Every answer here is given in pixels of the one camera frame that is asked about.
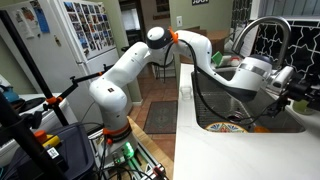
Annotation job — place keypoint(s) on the stainless steel sink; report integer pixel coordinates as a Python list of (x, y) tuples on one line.
[(283, 122)]

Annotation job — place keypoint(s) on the green sponge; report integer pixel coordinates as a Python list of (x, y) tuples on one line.
[(217, 58)]

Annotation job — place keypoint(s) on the patterned floor rug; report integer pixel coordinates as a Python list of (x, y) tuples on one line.
[(161, 118)]

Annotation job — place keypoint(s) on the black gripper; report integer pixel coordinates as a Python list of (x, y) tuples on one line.
[(303, 90)]

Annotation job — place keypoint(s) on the colourful patterned plate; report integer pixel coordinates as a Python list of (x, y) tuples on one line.
[(225, 127)]

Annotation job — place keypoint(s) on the cardboard box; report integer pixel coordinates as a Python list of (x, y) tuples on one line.
[(213, 38)]

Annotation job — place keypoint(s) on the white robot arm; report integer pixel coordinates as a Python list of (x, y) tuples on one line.
[(253, 73)]

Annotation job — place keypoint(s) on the orange ball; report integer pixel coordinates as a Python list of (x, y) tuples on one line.
[(261, 129)]

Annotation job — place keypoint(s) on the sink drain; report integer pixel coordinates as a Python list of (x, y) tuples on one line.
[(235, 118)]

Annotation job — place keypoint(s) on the black storage bin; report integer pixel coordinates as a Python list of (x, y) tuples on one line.
[(75, 157)]

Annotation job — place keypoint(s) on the white refrigerator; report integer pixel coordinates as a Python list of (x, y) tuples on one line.
[(53, 40)]

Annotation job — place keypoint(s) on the clear plastic container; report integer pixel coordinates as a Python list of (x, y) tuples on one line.
[(186, 92)]

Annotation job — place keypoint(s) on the metal sink grid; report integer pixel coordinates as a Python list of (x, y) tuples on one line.
[(218, 107)]

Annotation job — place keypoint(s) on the white and green soap bottle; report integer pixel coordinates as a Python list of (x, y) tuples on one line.
[(301, 107)]

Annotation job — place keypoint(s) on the robot base controller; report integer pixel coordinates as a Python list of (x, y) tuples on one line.
[(122, 155)]

